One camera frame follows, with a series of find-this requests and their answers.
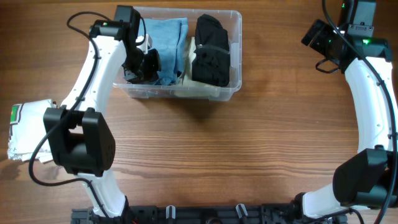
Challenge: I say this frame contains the blue denim jeans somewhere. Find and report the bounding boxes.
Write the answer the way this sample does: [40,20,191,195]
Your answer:
[133,17,188,86]

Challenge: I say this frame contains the white graphic t-shirt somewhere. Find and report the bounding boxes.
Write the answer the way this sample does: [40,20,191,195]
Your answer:
[7,99,56,162]

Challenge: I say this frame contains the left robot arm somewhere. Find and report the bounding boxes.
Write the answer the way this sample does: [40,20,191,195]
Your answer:
[41,6,161,223]

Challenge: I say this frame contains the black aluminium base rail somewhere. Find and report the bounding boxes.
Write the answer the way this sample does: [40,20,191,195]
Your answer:
[70,203,346,224]

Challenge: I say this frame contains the clear plastic storage bin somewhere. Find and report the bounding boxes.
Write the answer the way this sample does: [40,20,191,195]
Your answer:
[113,6,243,101]

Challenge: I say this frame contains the black knit garment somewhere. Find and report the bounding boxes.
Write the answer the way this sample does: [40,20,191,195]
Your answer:
[192,14,231,87]

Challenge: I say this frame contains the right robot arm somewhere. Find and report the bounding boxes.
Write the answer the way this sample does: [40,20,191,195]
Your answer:
[290,0,397,223]

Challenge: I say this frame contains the cream cloth garment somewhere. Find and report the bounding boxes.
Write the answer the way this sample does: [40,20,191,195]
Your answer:
[178,37,231,87]

